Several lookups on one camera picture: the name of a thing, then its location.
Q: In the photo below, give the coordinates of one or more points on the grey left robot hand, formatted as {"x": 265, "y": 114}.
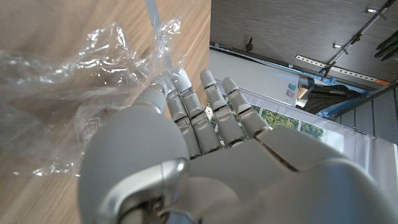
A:
{"x": 233, "y": 180}

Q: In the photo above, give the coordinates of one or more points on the clear plastic wrap sheet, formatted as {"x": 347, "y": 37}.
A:
{"x": 77, "y": 81}

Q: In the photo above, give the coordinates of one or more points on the pink sticky note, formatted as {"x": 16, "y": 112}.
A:
{"x": 290, "y": 94}

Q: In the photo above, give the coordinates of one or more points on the blue sticky note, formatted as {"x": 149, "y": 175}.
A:
{"x": 292, "y": 86}

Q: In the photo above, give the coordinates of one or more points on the black bag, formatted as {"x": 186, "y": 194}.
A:
{"x": 329, "y": 98}

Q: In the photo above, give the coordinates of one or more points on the black metal rod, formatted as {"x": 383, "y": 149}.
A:
{"x": 357, "y": 35}

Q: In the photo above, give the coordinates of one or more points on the black wall hook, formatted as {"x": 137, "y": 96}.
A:
{"x": 249, "y": 46}

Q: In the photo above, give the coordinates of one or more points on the white perforated metal rail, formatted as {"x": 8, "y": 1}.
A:
{"x": 335, "y": 69}

